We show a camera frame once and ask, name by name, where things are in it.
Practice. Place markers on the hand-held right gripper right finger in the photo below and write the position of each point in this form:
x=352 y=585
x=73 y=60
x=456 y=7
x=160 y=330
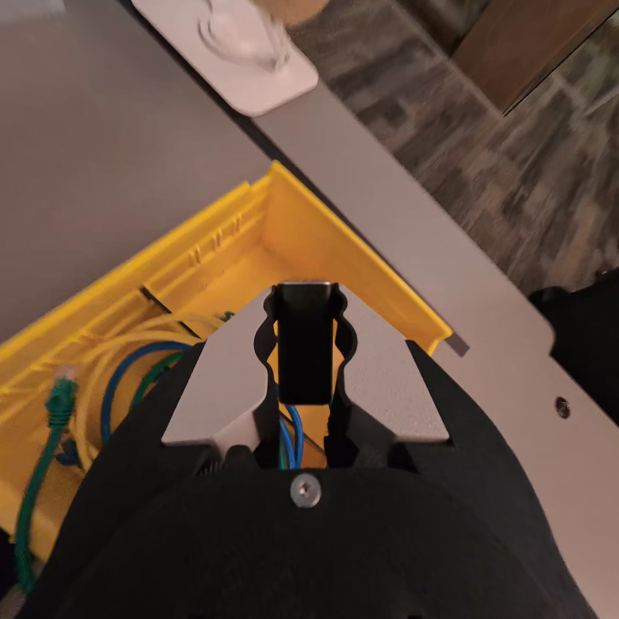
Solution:
x=387 y=387

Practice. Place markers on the yellow plastic bin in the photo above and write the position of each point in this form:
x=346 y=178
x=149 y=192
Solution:
x=300 y=232

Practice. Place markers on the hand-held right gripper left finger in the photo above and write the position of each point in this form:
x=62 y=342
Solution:
x=217 y=387

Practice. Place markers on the brown wooden board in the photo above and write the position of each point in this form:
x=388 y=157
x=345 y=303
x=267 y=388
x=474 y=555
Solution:
x=522 y=48

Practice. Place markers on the black bulky object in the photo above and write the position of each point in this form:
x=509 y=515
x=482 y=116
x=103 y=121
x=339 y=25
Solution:
x=590 y=338

